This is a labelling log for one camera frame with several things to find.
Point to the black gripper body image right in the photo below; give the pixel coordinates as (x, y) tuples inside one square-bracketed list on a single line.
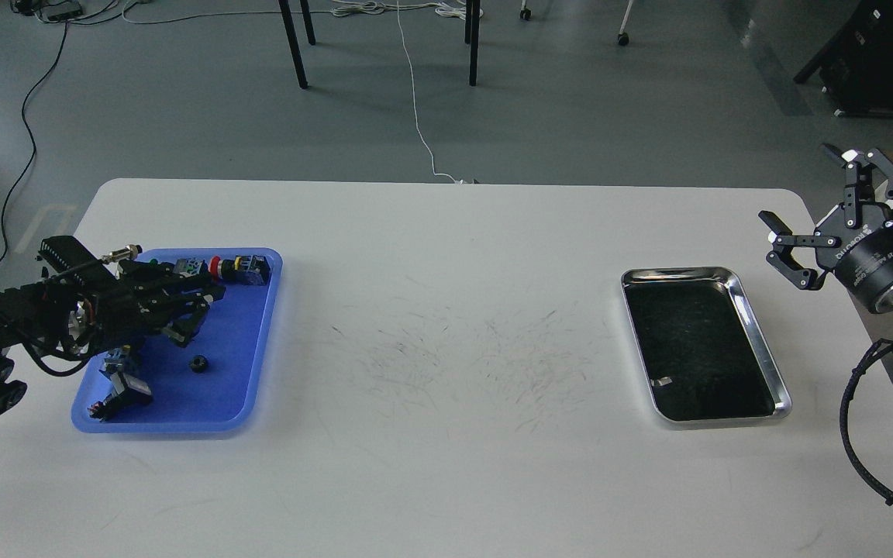
[(863, 261)]

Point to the image-left gripper finger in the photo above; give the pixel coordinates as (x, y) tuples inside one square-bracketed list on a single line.
[(183, 328), (157, 285)]

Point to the black gear lower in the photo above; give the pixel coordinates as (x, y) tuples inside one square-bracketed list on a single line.
[(198, 364)]

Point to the black cabinet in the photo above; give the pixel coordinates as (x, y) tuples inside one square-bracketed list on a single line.
[(856, 64)]

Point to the black table leg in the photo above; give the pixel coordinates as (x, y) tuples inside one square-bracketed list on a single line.
[(292, 39), (472, 33)]

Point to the image-right gripper finger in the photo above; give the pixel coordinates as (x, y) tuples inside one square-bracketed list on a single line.
[(784, 242), (860, 191)]

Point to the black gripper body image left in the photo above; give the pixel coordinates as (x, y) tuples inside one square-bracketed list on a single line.
[(116, 309)]

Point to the red push button switch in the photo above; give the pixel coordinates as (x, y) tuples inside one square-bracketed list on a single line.
[(250, 270)]

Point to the black table leg right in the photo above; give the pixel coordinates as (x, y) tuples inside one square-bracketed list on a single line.
[(472, 33)]

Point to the black table leg left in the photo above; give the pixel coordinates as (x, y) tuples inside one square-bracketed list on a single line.
[(292, 39)]

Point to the blue plastic tray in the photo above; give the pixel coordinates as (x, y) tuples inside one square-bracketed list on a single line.
[(233, 339)]

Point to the silver metal tray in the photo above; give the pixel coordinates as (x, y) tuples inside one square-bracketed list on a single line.
[(703, 353)]

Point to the black white switch block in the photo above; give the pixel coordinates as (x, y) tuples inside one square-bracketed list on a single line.
[(126, 391)]

